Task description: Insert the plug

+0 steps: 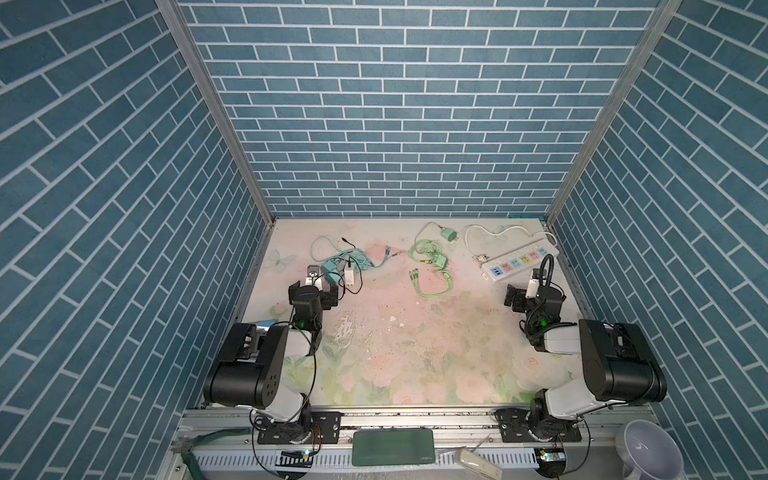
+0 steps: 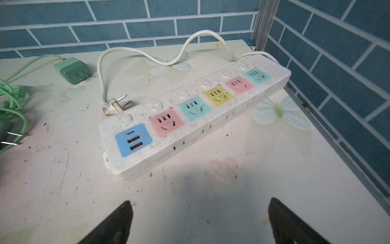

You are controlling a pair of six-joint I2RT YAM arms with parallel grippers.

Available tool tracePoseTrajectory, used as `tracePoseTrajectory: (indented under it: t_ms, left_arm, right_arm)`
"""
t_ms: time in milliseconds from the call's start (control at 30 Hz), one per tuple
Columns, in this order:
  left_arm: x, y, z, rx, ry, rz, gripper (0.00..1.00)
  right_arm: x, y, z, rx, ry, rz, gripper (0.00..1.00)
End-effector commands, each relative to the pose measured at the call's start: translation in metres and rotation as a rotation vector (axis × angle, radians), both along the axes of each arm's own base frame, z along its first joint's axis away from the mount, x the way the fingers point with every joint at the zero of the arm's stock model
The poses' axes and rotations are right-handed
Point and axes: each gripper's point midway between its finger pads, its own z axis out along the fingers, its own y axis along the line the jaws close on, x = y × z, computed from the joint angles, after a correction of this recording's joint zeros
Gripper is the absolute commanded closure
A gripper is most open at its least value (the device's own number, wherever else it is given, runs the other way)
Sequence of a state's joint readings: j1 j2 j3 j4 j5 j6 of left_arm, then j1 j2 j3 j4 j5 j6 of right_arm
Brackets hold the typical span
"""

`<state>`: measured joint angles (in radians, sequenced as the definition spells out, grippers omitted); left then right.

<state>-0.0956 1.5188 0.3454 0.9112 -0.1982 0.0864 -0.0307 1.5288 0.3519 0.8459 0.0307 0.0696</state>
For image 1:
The green charger far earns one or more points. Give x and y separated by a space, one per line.
449 234

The white power strip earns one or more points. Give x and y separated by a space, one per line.
518 261

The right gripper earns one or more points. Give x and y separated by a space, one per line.
520 298

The white small device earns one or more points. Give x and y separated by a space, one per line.
478 465

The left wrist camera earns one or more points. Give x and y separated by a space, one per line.
313 274

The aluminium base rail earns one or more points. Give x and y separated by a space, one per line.
218 443

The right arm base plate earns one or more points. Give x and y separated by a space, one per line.
518 425

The white bowl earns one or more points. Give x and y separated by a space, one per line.
648 452

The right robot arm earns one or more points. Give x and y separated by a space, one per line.
617 362

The green charger near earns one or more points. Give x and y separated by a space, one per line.
439 261

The green box on rail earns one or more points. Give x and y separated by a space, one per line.
393 447

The green charger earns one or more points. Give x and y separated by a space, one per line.
449 234
439 261

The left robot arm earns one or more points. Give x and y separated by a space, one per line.
248 367

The blue sheet at left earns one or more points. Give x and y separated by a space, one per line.
265 325

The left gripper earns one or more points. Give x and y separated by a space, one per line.
328 298

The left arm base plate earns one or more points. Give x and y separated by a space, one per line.
319 427

